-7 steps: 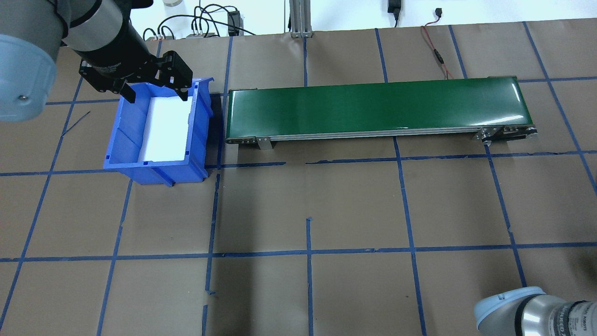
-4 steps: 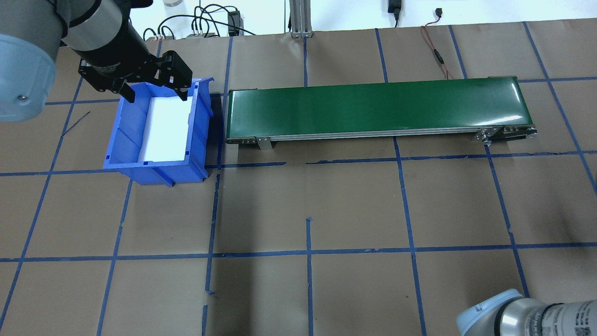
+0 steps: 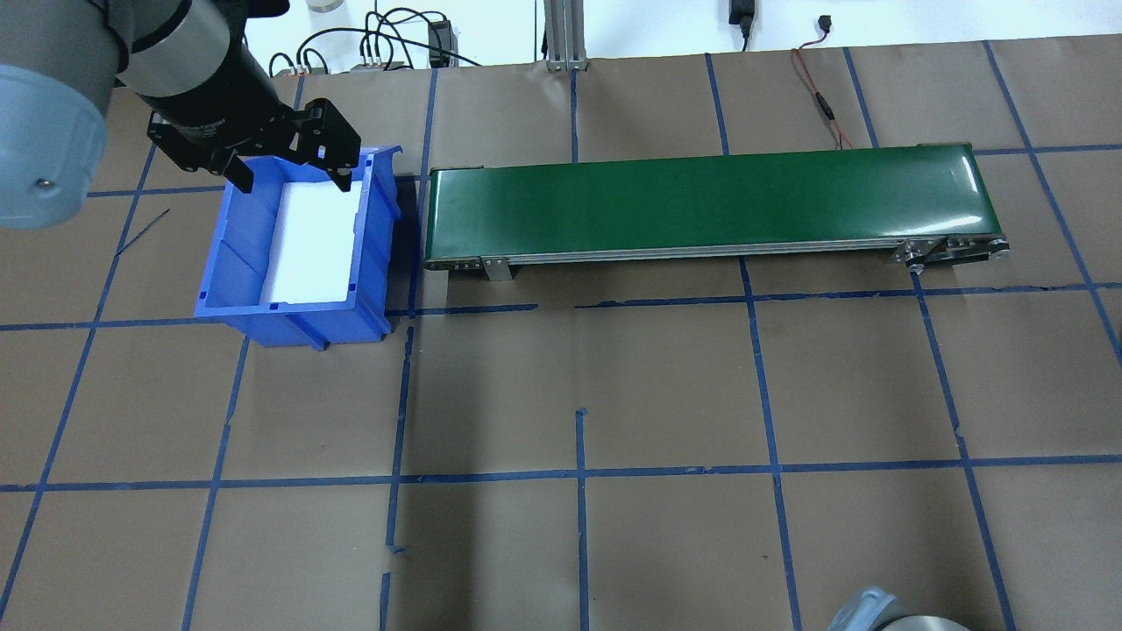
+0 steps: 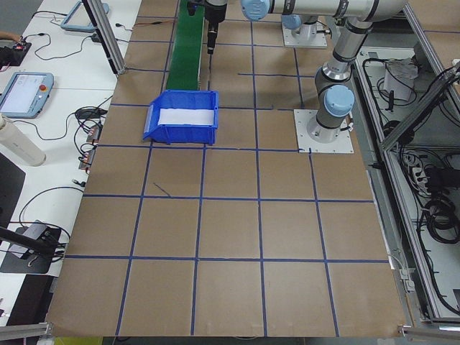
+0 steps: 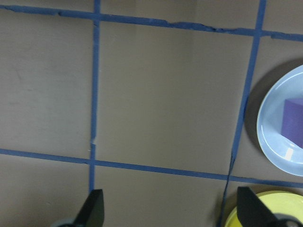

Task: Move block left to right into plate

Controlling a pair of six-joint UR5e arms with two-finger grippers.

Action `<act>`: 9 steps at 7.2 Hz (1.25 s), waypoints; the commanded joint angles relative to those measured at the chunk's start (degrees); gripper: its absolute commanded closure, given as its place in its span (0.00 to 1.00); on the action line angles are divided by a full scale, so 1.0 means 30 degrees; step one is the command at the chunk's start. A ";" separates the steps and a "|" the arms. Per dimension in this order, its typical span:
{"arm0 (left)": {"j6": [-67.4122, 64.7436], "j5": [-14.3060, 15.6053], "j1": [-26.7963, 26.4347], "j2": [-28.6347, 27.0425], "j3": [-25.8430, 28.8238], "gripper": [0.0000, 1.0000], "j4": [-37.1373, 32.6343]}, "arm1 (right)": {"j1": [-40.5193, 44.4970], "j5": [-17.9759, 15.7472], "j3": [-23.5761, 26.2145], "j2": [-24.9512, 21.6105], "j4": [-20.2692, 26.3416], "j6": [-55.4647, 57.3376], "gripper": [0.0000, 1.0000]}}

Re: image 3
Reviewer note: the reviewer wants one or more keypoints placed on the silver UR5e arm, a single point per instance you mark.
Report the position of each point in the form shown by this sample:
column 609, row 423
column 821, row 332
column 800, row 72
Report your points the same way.
column 44, row 149
column 885, row 618

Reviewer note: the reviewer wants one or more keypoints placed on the white foam sheet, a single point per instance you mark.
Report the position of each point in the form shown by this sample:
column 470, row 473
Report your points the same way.
column 311, row 254

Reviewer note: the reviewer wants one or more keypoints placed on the blue plastic storage bin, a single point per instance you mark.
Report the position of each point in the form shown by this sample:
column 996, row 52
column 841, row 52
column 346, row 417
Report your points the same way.
column 237, row 280

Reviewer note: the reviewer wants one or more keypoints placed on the black hub device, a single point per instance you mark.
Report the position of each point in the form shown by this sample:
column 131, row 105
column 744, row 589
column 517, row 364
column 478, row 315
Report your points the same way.
column 441, row 42

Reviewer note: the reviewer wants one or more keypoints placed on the green conveyor belt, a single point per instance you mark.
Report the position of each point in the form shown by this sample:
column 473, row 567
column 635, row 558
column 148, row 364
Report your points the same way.
column 701, row 202

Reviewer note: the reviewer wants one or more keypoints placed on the black power adapter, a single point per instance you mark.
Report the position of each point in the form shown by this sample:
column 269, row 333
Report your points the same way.
column 742, row 12

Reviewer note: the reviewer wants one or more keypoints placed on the aluminium profile post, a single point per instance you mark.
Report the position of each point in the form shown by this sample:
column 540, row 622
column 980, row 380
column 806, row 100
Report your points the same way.
column 565, row 35

